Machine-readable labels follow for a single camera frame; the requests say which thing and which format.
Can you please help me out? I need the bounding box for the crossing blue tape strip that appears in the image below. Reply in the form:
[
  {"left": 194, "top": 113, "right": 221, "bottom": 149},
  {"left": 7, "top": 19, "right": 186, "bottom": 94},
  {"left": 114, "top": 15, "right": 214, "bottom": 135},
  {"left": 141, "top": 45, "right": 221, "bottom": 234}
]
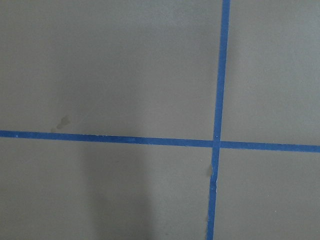
[{"left": 206, "top": 0, "right": 231, "bottom": 240}]

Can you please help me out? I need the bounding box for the long blue tape strip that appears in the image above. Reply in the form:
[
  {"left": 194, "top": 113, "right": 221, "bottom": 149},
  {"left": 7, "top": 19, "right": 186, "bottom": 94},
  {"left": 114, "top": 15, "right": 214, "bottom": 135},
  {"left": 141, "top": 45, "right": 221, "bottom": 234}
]
[{"left": 0, "top": 130, "right": 320, "bottom": 153}]

